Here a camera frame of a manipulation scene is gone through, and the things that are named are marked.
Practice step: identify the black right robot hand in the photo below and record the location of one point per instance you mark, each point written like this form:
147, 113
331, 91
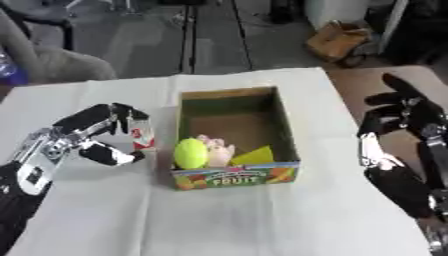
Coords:
402, 126

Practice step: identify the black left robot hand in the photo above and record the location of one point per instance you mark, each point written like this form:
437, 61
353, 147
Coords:
87, 120

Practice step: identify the red and white small carton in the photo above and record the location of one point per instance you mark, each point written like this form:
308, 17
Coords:
142, 137

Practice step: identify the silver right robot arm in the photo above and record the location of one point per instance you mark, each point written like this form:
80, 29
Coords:
437, 226

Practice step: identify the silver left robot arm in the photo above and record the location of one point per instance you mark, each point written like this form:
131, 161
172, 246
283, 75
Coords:
29, 166

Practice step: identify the cardboard box with fruit print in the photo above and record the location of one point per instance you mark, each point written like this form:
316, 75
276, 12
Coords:
235, 140

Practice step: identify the grey chair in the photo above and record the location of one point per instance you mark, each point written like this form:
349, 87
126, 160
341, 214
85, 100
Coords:
52, 53

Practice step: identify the blue plastic bag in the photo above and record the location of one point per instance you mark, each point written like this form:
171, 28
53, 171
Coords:
9, 70

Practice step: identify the brown bag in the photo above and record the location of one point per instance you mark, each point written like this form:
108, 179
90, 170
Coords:
338, 42

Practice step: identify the yellow-green toy ball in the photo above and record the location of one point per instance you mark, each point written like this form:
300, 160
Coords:
190, 154

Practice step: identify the pink soft toy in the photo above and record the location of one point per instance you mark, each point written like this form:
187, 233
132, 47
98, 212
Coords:
218, 150

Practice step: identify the black tripod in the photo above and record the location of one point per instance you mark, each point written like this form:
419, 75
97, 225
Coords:
192, 33

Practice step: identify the yellow triangular block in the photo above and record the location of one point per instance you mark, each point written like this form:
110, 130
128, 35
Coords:
254, 156

